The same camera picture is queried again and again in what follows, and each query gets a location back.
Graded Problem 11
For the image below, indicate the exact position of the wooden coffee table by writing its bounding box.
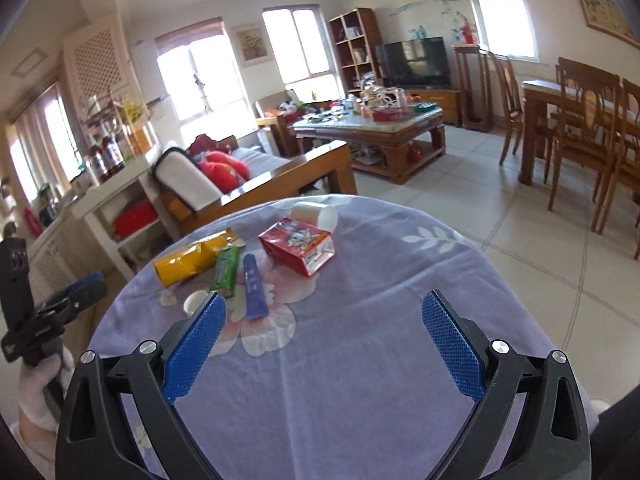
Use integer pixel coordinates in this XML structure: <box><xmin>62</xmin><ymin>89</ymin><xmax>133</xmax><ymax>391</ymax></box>
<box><xmin>292</xmin><ymin>106</ymin><xmax>447</xmax><ymax>184</ymax></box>

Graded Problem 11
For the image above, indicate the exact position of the white side shelf unit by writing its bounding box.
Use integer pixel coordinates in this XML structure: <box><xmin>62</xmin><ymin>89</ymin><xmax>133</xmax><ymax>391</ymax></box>
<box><xmin>72</xmin><ymin>146</ymin><xmax>180</xmax><ymax>281</ymax></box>

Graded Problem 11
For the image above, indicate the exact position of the tall wooden plant stand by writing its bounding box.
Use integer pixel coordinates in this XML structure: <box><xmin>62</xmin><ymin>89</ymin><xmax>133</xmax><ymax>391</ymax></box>
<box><xmin>452</xmin><ymin>44</ymin><xmax>492</xmax><ymax>132</ymax></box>

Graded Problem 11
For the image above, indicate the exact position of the wooden sofa with cushions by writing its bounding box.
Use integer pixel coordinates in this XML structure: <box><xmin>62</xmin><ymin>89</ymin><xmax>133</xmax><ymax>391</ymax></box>
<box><xmin>151</xmin><ymin>136</ymin><xmax>358</xmax><ymax>236</ymax></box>

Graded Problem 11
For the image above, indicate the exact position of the red cushion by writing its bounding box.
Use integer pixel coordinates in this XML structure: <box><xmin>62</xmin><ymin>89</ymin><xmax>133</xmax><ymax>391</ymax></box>
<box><xmin>198</xmin><ymin>151</ymin><xmax>250</xmax><ymax>194</ymax></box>

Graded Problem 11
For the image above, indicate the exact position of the small framed flower picture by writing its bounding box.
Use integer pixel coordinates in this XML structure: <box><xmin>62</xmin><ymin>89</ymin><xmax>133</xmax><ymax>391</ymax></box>
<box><xmin>231</xmin><ymin>22</ymin><xmax>273</xmax><ymax>67</ymax></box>

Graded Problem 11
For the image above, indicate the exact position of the wooden bookshelf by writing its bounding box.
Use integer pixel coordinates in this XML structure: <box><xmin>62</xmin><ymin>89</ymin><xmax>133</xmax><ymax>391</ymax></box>
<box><xmin>328</xmin><ymin>8</ymin><xmax>383</xmax><ymax>94</ymax></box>

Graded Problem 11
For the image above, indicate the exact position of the purple floral tablecloth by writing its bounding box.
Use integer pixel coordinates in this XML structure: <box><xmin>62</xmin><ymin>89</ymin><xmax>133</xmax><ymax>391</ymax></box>
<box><xmin>86</xmin><ymin>193</ymin><xmax>601</xmax><ymax>480</ymax></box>

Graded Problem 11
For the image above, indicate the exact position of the green chewing gum box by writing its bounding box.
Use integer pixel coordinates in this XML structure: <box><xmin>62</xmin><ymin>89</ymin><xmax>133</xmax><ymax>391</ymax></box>
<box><xmin>209</xmin><ymin>245</ymin><xmax>241</xmax><ymax>298</ymax></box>

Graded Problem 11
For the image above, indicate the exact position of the wooden dining chair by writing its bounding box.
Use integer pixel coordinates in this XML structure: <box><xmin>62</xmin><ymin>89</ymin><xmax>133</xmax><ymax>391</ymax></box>
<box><xmin>597</xmin><ymin>79</ymin><xmax>639</xmax><ymax>234</ymax></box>
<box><xmin>548</xmin><ymin>58</ymin><xmax>620</xmax><ymax>231</ymax></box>

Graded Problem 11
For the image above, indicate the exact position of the black round trash bin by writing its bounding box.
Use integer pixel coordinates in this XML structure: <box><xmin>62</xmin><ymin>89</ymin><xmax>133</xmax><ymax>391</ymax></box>
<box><xmin>590</xmin><ymin>388</ymin><xmax>640</xmax><ymax>479</ymax></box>

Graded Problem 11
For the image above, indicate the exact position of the wooden tv cabinet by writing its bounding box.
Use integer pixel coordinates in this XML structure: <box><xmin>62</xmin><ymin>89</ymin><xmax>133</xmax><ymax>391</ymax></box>
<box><xmin>406</xmin><ymin>89</ymin><xmax>462</xmax><ymax>127</ymax></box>

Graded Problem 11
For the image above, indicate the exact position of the blue toothpaste tube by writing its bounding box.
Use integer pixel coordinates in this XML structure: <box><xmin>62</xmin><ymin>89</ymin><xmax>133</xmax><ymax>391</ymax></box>
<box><xmin>243</xmin><ymin>254</ymin><xmax>269</xmax><ymax>320</ymax></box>

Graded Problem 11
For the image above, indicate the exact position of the yellow snack bag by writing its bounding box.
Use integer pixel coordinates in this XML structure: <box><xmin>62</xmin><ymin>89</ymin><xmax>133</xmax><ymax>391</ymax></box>
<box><xmin>154</xmin><ymin>229</ymin><xmax>245</xmax><ymax>288</ymax></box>

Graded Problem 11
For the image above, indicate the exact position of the red cartoon drink box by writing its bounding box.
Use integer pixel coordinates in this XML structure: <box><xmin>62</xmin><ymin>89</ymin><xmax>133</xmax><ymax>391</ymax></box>
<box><xmin>258</xmin><ymin>217</ymin><xmax>336</xmax><ymax>278</ymax></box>

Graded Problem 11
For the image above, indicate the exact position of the framed floral picture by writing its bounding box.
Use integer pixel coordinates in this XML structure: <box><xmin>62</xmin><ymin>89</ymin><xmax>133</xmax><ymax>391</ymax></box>
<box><xmin>579</xmin><ymin>0</ymin><xmax>639</xmax><ymax>48</ymax></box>

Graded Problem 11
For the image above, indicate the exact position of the left white gloved hand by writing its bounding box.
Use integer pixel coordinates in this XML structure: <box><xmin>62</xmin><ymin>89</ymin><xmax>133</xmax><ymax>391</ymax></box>
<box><xmin>17</xmin><ymin>346</ymin><xmax>74</xmax><ymax>440</ymax></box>

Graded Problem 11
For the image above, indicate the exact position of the black flat television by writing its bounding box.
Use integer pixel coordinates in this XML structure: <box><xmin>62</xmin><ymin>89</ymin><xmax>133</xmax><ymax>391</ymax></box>
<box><xmin>375</xmin><ymin>37</ymin><xmax>452</xmax><ymax>89</ymax></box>

